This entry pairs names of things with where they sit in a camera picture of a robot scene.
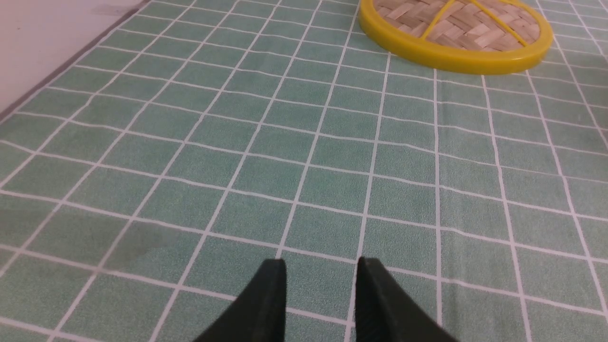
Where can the green checkered tablecloth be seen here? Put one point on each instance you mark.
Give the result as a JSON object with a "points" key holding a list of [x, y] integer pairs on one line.
{"points": [[143, 186]]}

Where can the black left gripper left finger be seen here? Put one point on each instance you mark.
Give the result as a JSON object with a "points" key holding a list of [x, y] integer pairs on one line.
{"points": [[258, 314]]}

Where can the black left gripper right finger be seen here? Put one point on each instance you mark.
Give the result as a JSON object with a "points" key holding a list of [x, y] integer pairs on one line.
{"points": [[385, 313]]}

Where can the yellow bamboo steamer lid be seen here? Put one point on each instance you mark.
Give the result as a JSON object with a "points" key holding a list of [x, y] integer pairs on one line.
{"points": [[478, 37]]}

